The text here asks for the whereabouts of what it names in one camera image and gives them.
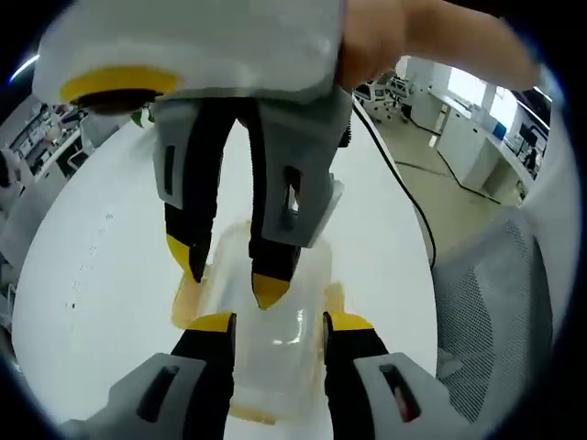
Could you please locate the green potted plant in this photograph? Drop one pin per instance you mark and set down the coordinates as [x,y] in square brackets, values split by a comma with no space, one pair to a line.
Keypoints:
[142,117]

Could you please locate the grey mesh office chair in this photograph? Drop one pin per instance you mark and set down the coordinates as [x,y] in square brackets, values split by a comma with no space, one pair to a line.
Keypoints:
[495,298]

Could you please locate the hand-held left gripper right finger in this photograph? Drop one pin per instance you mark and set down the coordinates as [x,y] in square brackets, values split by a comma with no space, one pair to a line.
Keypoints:
[357,380]

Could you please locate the white lab counter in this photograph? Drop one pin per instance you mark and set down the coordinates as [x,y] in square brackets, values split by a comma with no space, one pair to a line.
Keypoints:
[468,151]

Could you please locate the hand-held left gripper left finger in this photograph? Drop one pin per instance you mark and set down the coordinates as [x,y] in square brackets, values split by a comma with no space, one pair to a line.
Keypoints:
[197,380]

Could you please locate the person's right hand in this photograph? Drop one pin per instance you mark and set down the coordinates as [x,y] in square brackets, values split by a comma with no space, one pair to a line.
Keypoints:
[371,41]

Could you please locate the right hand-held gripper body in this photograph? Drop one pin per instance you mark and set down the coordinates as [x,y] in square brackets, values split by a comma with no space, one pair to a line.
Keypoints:
[206,41]

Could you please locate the clear container with plastic buckle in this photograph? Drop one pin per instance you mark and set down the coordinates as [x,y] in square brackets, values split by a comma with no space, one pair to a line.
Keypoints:
[275,330]

